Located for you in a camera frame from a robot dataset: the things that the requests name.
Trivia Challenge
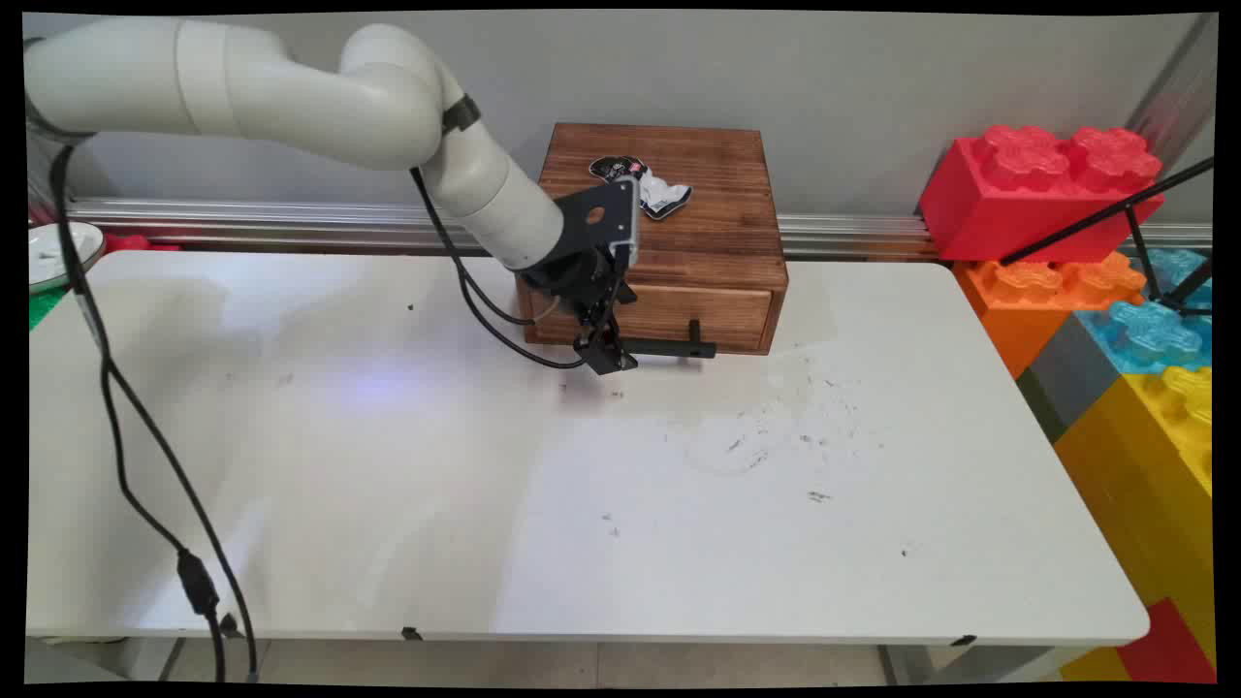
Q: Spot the big red toy block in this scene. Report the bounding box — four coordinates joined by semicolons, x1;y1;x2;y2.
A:
918;124;1165;264

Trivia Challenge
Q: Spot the long plain black cable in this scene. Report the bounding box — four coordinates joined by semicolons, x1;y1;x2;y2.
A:
102;359;260;682

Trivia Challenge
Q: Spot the big yellow toy block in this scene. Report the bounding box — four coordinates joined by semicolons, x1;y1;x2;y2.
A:
1054;366;1216;670

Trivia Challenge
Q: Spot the thick black gripper cable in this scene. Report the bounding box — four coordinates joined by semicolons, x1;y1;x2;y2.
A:
408;167;589;371

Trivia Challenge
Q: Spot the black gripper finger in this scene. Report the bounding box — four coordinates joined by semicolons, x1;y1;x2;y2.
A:
574;291;621;377
609;276;641;373

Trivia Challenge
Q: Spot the big grey toy block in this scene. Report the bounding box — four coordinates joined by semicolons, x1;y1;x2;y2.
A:
1015;315;1128;443

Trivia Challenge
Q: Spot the dark wooden drawer cabinet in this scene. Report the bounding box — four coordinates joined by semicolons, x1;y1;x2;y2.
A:
514;123;789;356

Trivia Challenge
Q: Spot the aluminium wall rail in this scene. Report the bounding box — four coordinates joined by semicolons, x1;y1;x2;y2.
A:
63;198;1214;263

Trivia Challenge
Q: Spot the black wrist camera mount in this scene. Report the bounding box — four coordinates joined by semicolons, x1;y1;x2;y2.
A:
551;177;643;269

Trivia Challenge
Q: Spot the green mat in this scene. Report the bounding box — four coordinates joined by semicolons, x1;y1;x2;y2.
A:
28;286;71;333

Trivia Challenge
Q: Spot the big orange toy block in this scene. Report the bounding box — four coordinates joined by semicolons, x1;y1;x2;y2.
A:
954;250;1148;379

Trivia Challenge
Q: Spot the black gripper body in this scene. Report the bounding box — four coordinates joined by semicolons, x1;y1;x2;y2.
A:
519;244;633;316

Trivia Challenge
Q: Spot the black white snack packet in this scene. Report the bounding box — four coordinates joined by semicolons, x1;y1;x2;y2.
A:
589;155;693;221

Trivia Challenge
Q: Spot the black tripod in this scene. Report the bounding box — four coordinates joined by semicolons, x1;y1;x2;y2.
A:
999;155;1216;318

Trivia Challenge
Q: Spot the white plate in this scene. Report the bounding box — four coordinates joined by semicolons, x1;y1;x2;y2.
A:
28;221;107;294

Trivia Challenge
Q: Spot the small red toy block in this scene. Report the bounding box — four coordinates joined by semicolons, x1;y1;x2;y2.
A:
1115;596;1218;685

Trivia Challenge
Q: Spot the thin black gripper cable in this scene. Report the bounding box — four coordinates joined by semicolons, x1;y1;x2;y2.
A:
454;247;561;327

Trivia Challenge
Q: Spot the black cable with connector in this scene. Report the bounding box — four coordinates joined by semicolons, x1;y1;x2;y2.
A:
48;145;229;682

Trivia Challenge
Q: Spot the big blue toy block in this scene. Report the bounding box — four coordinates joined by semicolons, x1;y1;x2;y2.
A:
1074;247;1214;375

